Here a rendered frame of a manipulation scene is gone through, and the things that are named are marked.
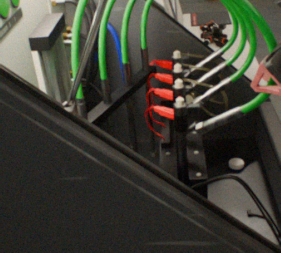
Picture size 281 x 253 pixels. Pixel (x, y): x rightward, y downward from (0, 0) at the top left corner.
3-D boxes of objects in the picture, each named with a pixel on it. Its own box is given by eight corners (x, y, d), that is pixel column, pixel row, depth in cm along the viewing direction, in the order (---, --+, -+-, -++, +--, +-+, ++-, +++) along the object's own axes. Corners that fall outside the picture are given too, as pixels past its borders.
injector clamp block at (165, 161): (207, 230, 95) (207, 177, 87) (163, 231, 96) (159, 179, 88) (197, 143, 124) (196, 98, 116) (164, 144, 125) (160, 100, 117)
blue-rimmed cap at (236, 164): (244, 171, 112) (244, 166, 111) (229, 171, 112) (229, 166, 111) (242, 161, 115) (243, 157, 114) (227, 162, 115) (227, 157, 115)
